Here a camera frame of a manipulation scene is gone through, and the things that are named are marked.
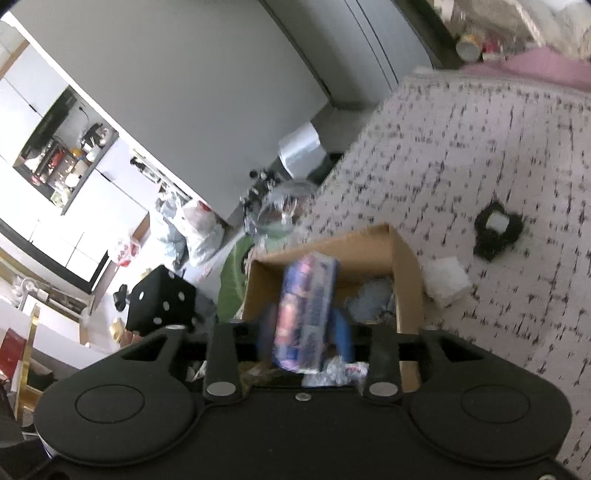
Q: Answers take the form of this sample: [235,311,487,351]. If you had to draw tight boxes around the blue denim plush pad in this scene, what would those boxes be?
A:
[345,278,396,324]

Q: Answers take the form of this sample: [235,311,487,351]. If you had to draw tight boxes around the colorful blue pink pouch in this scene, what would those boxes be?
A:
[273,252,339,374]

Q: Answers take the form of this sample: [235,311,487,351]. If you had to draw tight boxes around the black white small plush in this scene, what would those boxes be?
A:
[473,200,524,261]

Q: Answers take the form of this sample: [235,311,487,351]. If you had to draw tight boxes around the fluffy blue plush toy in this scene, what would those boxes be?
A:
[301,356,369,388]

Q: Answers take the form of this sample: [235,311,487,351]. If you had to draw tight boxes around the green leaf cartoon rug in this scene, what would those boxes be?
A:
[217,235,256,323]

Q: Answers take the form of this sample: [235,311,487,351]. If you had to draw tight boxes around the black dice cushion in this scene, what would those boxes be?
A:
[126,265,217,337]

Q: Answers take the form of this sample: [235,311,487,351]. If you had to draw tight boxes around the brown cardboard box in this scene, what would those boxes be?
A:
[240,223,427,393]

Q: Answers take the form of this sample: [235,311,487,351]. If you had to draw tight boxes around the white plastic bag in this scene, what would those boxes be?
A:
[182,199,224,266]

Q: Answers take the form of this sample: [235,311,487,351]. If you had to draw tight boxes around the clear crumpled plastic bag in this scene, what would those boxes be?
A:
[253,180,318,239]

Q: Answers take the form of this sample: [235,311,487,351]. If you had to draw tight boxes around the spray bottle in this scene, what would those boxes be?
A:
[129,157,158,182]

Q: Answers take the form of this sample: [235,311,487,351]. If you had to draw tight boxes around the white black patterned bedspread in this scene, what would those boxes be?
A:
[295,72,590,479]

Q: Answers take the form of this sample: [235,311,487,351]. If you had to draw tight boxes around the leaning brown board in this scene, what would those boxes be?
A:
[394,0,464,70]

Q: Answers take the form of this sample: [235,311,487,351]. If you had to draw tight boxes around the paper cup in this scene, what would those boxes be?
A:
[456,32,484,63]

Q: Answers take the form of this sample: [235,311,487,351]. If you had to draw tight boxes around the pink pillow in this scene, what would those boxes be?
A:
[461,47,591,93]

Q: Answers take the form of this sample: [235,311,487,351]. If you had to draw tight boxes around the white plastic bags pile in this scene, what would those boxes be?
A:
[457,0,590,60]

